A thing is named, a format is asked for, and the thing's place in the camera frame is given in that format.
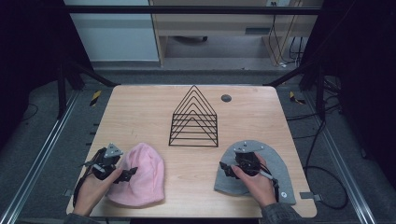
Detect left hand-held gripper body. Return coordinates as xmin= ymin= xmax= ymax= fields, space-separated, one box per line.
xmin=81 ymin=143 xmax=124 ymax=182

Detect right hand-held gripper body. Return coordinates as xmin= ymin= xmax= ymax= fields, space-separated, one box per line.
xmin=233 ymin=140 xmax=266 ymax=177

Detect pink knit hat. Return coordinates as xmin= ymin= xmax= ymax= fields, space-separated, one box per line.
xmin=106 ymin=142 xmax=166 ymax=209

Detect grey knit hat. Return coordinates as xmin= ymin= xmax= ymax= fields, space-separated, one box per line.
xmin=213 ymin=139 xmax=297 ymax=206

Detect black wire rack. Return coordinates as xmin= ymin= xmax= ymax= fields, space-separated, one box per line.
xmin=168 ymin=84 xmax=219 ymax=148

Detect person's right hand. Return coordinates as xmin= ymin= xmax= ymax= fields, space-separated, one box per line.
xmin=231 ymin=153 xmax=278 ymax=209

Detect yellow black tape strip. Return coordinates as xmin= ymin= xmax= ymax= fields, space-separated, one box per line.
xmin=89 ymin=90 xmax=103 ymax=107
xmin=289 ymin=91 xmax=306 ymax=105

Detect black stand legs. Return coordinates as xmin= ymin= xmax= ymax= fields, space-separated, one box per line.
xmin=262 ymin=61 xmax=328 ymax=121
xmin=56 ymin=60 xmax=121 ymax=120

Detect white cabinet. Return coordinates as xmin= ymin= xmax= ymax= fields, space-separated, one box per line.
xmin=63 ymin=0 xmax=161 ymax=63

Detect left hand-held gripper cable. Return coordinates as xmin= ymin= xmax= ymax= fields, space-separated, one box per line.
xmin=72 ymin=147 xmax=107 ymax=208

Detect hand-held gripper cable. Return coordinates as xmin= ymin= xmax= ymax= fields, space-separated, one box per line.
xmin=72 ymin=147 xmax=107 ymax=208
xmin=261 ymin=167 xmax=281 ymax=203

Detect right hand-held gripper cable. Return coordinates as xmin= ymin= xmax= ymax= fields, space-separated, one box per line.
xmin=261 ymin=167 xmax=281 ymax=203

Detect aluminium floor rail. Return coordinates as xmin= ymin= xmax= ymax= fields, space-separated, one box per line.
xmin=0 ymin=89 xmax=81 ymax=224
xmin=302 ymin=92 xmax=378 ymax=224

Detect black floor cable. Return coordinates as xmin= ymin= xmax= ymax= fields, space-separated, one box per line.
xmin=302 ymin=117 xmax=349 ymax=211

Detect hanging cables under desk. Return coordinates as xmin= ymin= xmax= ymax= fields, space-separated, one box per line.
xmin=267 ymin=1 xmax=305 ymax=68

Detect black horizontal frame bar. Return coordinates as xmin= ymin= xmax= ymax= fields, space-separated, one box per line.
xmin=65 ymin=5 xmax=322 ymax=16

